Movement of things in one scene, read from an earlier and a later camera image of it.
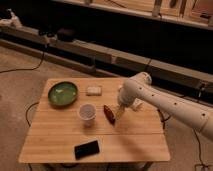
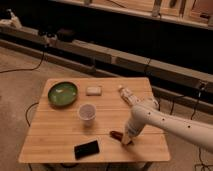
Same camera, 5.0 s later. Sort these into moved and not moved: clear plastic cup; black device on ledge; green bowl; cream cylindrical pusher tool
Moved: cream cylindrical pusher tool
Not moved: green bowl; clear plastic cup; black device on ledge
